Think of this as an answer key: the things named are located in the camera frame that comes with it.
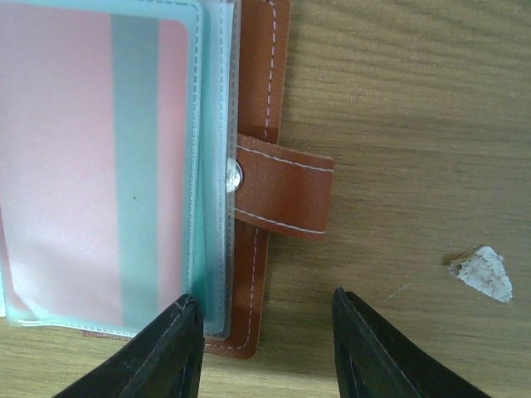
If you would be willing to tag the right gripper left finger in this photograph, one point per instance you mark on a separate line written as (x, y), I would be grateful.
(163, 360)

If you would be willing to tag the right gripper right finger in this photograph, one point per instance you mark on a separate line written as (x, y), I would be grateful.
(374, 359)

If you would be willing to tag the brown leather card holder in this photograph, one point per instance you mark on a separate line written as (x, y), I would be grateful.
(247, 185)

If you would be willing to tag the white paper scrap small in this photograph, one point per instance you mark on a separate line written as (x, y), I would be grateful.
(481, 268)

